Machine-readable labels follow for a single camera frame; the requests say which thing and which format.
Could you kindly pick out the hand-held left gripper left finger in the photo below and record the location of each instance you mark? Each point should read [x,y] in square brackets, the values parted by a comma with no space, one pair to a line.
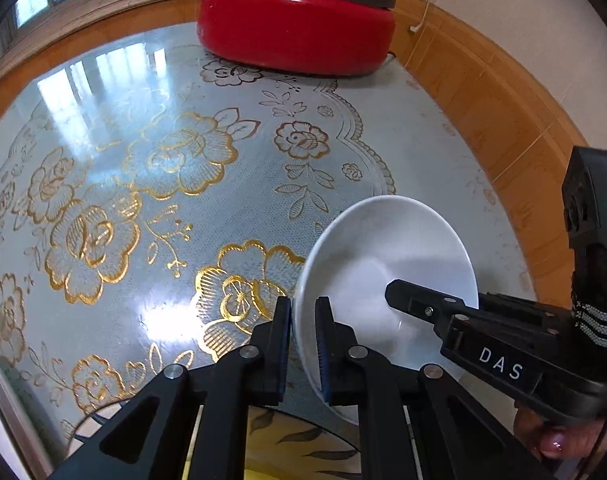
[282,355]

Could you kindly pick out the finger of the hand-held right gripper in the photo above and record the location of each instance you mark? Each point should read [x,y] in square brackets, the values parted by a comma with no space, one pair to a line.
[523,310]
[418,302]

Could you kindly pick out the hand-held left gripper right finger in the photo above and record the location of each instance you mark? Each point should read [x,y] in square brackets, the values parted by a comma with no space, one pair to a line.
[322,355]

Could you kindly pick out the white bowl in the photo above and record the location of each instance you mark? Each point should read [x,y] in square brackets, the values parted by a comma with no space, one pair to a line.
[383,245]

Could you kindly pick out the person's right forearm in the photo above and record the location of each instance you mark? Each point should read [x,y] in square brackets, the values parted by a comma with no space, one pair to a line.
[601,325]

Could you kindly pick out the person's right hand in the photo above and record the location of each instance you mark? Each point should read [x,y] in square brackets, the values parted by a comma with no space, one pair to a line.
[553,442]

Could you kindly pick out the yellow leaf print dish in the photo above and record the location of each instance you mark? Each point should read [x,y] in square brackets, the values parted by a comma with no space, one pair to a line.
[283,440]

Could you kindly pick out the gold floral lace table cloth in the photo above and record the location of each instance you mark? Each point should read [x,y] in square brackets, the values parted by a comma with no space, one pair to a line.
[133,110]

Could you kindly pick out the red electric pot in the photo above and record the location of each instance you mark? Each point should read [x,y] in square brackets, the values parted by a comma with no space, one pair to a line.
[293,35]

